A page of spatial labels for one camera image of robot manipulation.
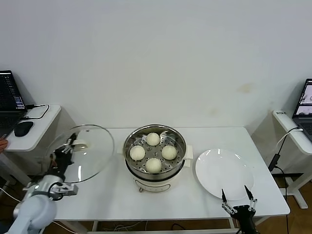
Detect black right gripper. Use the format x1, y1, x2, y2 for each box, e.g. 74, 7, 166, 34
221, 185, 258, 234

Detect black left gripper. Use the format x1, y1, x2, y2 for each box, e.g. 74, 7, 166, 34
50, 133, 78, 175

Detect round glass pot lid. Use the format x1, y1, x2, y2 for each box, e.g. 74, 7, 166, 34
45, 124, 115, 183

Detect white steamed baozi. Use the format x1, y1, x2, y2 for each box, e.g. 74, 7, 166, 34
129, 145, 146, 161
161, 145, 177, 160
146, 132, 160, 146
145, 157, 162, 174

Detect stainless steel steamer pot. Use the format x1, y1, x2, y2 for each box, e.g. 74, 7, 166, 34
122, 124, 187, 174

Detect round white plate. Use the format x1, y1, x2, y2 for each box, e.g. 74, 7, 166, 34
195, 149, 254, 201

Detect black computer mouse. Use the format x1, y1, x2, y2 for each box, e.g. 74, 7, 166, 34
13, 121, 34, 137

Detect black laptop with code screen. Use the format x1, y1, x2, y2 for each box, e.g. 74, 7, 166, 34
0, 70, 27, 144

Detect cream electric cooker base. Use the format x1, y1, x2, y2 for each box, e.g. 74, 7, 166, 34
116, 142, 195, 193

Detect grey laptop with picture screen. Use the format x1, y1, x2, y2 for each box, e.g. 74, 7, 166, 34
292, 78, 312, 142

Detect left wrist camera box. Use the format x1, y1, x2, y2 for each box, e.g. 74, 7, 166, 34
58, 183, 79, 197

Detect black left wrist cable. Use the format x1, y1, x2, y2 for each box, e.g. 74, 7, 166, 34
47, 182, 64, 201

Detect white table frame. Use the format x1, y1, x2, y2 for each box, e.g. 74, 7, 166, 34
91, 214, 270, 234

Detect black laptop power cable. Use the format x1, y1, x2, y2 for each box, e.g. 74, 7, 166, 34
20, 104, 49, 120

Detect black adapter with cable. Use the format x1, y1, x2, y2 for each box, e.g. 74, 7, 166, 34
267, 153, 288, 195

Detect white floor cable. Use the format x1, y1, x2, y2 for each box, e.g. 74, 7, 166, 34
0, 187, 24, 203

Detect white wires under table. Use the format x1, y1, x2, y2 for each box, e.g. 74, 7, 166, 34
102, 220, 149, 232

